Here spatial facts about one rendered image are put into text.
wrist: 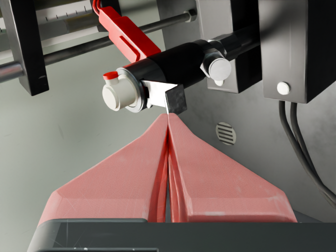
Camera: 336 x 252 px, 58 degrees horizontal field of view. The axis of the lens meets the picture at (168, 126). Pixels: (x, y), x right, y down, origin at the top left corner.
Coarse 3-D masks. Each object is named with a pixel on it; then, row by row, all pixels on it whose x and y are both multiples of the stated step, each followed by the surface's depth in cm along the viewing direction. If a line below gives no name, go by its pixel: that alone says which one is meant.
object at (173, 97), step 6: (168, 90) 14; (174, 90) 14; (180, 90) 15; (168, 96) 14; (174, 96) 15; (180, 96) 15; (168, 102) 14; (174, 102) 15; (180, 102) 15; (168, 108) 14; (174, 108) 15; (180, 108) 15
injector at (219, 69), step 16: (240, 32) 23; (256, 32) 24; (176, 48) 19; (192, 48) 20; (208, 48) 20; (224, 48) 22; (240, 48) 23; (128, 64) 18; (144, 64) 18; (160, 64) 18; (176, 64) 18; (192, 64) 19; (208, 64) 18; (224, 64) 18; (160, 80) 18; (176, 80) 18; (192, 80) 20; (144, 96) 17
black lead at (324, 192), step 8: (280, 104) 26; (296, 104) 25; (280, 112) 25; (280, 120) 25; (296, 120) 24; (288, 128) 24; (296, 128) 24; (288, 136) 24; (296, 136) 24; (296, 144) 23; (304, 144) 23; (296, 152) 23; (304, 152) 23; (304, 160) 22; (304, 168) 22; (312, 168) 22; (312, 176) 21; (320, 184) 20; (320, 192) 21; (328, 192) 20; (328, 200) 20
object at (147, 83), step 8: (144, 80) 17; (152, 80) 16; (152, 88) 16; (160, 88) 16; (168, 88) 15; (152, 96) 17; (160, 96) 16; (184, 96) 15; (152, 104) 17; (160, 104) 16; (184, 104) 15
